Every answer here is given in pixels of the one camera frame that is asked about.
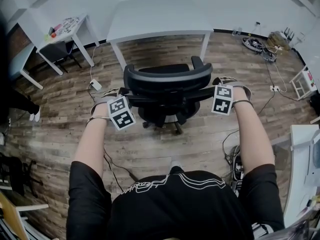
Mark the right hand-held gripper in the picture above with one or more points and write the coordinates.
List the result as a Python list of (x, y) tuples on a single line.
[(222, 101)]

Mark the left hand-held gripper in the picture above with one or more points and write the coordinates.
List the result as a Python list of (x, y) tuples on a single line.
[(122, 117)]

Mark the black mesh office chair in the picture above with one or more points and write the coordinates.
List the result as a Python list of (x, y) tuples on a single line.
[(170, 84)]

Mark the person's right forearm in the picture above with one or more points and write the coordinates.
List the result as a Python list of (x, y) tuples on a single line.
[(255, 139)]

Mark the person's left forearm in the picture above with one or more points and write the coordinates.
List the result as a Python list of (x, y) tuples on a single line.
[(91, 146)]

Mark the person's right hand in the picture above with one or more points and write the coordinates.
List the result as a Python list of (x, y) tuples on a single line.
[(242, 95)]

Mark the person's left hand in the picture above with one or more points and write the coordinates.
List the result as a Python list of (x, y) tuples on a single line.
[(101, 110)]

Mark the white power strip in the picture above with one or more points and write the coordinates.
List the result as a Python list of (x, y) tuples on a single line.
[(95, 84), (275, 88)]

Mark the pair of clear bottles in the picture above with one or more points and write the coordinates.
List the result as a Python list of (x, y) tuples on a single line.
[(237, 32)]

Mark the small white table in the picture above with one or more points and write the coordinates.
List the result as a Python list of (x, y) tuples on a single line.
[(75, 34)]

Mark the person's white shoe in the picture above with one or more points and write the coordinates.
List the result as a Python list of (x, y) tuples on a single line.
[(175, 164), (36, 114)]

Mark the brown cap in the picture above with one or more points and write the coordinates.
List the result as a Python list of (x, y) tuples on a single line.
[(282, 155)]

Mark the black stool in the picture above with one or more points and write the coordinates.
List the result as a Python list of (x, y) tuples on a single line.
[(56, 51)]

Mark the olive woven bag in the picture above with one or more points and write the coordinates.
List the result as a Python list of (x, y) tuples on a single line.
[(278, 41)]

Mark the large white table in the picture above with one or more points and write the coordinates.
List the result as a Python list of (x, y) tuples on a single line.
[(157, 16)]

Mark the small white shelf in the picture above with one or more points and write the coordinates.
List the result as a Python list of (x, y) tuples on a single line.
[(303, 84)]

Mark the patterned sticker sheet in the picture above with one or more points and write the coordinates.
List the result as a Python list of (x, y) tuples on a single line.
[(69, 24)]

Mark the red small object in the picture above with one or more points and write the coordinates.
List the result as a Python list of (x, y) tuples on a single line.
[(53, 35)]

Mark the pink small object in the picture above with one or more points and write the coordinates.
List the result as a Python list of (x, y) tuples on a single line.
[(57, 27)]

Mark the router with antennas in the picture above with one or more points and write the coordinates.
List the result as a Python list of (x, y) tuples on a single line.
[(289, 34)]

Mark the green small object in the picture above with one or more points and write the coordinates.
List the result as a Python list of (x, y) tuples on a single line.
[(46, 36)]

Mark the small black box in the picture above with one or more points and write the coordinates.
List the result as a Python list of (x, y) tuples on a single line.
[(51, 30)]

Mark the white desk with drawer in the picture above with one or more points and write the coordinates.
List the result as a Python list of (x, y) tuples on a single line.
[(300, 164)]

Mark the white side table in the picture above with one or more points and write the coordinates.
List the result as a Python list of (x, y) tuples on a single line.
[(23, 56)]

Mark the person's black printed t-shirt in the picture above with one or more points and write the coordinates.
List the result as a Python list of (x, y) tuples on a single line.
[(175, 209)]

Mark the white frame stand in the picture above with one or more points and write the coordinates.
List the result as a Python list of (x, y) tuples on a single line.
[(32, 207)]

